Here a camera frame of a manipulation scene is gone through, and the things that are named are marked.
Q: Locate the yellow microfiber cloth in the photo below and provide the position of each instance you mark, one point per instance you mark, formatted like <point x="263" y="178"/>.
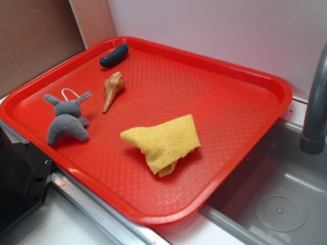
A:
<point x="163" y="145"/>

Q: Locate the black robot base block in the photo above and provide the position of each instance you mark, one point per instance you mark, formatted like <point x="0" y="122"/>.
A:
<point x="26" y="172"/>

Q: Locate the red plastic tray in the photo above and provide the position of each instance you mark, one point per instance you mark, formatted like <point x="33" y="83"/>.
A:
<point x="233" y="108"/>

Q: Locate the tan conch seashell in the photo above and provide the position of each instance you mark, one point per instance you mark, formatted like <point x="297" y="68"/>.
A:
<point x="112" y="86"/>

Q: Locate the dark green toy pickle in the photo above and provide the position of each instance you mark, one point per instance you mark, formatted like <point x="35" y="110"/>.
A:
<point x="115" y="57"/>

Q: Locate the grey plush bunny toy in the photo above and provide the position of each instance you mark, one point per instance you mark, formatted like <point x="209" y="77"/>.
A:
<point x="68" y="121"/>

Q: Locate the grey toy sink basin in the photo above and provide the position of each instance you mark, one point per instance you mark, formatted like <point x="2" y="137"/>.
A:
<point x="277" y="195"/>

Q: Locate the grey toy faucet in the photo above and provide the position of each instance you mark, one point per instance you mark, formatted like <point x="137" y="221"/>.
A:
<point x="313" y="135"/>

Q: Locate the brown cardboard panel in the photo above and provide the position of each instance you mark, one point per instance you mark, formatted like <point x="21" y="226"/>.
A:
<point x="39" y="35"/>

